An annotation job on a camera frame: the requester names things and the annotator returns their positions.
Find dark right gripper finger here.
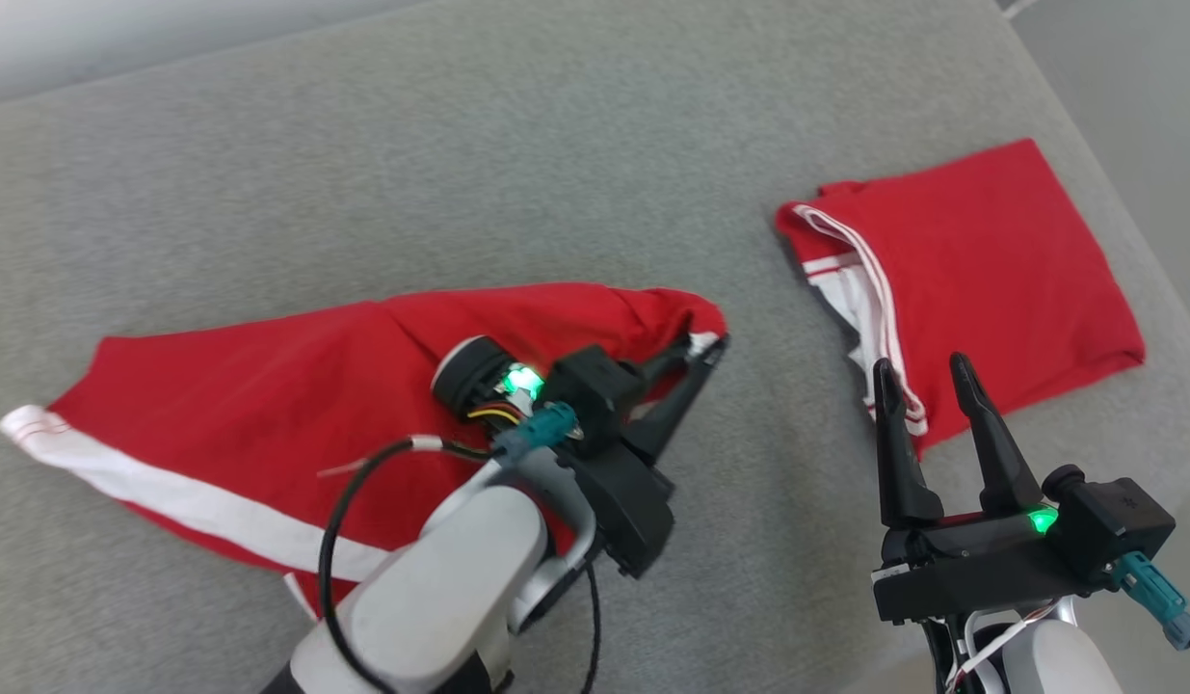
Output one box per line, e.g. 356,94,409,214
951,353,1044,517
874,359,945,529

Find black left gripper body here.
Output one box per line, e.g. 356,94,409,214
556,419,674,579

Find red shorts white stripe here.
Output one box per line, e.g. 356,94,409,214
0,281,730,623

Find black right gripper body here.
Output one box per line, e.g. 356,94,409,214
872,509,1087,626

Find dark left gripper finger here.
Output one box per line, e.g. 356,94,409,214
628,335,728,464
638,337,697,396

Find thin black left gripper cable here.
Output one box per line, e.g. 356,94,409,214
580,564,603,694

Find black left camera cable teal plug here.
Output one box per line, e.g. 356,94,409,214
318,403,581,694

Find red basketball jersey white sleeves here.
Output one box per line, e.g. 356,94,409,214
775,138,1147,459

